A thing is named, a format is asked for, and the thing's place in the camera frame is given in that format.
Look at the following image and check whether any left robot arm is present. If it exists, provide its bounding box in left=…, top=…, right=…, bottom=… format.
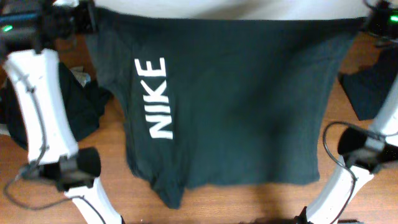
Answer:
left=1, top=1, right=124, bottom=223

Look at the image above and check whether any black folded shirt on pile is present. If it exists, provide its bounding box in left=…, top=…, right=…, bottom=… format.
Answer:
left=1, top=63, right=111, bottom=150

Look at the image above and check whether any dark unfolded clothes pile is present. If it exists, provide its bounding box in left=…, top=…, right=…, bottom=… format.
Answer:
left=338, top=47, right=397, bottom=121

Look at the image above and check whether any dark green Nike t-shirt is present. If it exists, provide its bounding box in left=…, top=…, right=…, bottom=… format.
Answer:
left=86, top=8, right=363, bottom=209

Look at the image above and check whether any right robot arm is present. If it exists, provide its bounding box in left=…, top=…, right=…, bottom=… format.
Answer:
left=289, top=82, right=397, bottom=224

